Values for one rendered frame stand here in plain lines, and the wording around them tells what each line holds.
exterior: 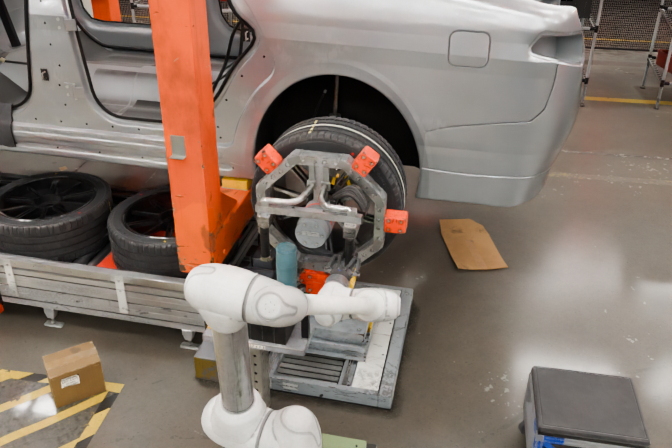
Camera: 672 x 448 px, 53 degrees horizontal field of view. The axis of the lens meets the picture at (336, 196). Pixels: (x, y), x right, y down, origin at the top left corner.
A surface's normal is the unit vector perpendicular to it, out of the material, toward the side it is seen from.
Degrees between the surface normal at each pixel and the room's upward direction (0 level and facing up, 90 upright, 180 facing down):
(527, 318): 0
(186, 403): 0
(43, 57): 89
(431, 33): 90
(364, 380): 0
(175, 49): 90
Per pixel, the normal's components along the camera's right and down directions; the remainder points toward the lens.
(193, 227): -0.21, 0.46
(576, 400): 0.01, -0.88
